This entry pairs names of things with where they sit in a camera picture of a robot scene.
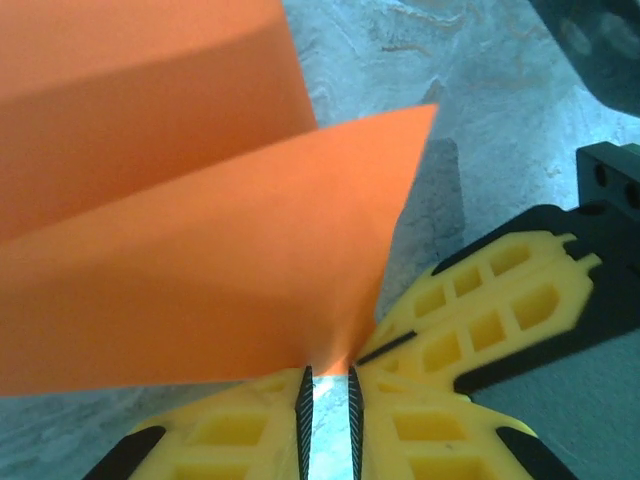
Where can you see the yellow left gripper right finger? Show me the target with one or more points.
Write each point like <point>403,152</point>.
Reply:
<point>430,440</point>

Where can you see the orange paper sheet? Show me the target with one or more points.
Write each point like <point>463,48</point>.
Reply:
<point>200,250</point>

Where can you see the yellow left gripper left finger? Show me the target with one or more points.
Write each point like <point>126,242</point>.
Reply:
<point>225,440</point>

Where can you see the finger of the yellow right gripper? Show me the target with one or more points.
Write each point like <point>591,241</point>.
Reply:
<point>485,332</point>
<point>467,282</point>

